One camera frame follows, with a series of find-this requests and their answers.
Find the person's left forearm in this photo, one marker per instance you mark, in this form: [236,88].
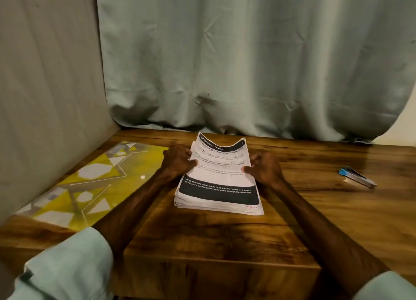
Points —
[97,238]

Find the pale green curtain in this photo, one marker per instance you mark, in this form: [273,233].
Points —
[260,49]

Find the blue pen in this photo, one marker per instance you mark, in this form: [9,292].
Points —
[356,177]

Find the person's right forearm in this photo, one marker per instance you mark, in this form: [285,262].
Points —
[338,244]

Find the person's left hand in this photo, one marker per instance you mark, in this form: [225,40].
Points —
[175,161]

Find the yellow patterned folder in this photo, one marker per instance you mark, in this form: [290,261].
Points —
[91,182]

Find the person's right hand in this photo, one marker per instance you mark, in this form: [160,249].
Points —
[265,169]

